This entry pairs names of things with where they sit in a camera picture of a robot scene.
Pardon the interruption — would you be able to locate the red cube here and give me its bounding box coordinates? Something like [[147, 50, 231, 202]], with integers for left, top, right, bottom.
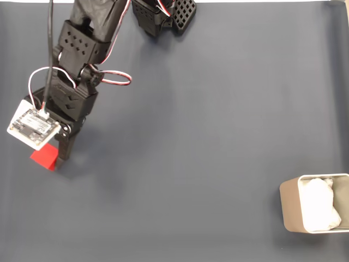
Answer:
[[29, 143, 59, 171]]

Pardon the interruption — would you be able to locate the red white black servo cable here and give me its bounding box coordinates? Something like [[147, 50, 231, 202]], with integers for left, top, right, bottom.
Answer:
[[102, 0, 132, 66], [155, 0, 177, 19], [88, 69, 133, 87]]

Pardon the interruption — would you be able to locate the white looped servo wire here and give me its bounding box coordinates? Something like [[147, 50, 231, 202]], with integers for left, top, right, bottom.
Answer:
[[28, 67, 77, 110]]

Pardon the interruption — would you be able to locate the black camera cable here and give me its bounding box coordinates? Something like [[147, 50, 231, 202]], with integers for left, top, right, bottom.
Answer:
[[39, 0, 55, 120]]

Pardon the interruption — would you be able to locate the beige rounded box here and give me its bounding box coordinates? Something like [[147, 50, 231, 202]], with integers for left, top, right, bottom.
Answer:
[[279, 173, 349, 235]]

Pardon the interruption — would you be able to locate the dark blue-grey table mat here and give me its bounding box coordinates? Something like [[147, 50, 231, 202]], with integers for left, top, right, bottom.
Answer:
[[0, 2, 349, 262]]

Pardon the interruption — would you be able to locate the white camera circuit board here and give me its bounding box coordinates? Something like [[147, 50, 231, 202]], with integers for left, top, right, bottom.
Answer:
[[7, 99, 62, 151]]

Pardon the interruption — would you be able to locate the white crumpled tissue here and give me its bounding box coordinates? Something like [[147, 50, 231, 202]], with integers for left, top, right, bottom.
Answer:
[[299, 177, 342, 232]]

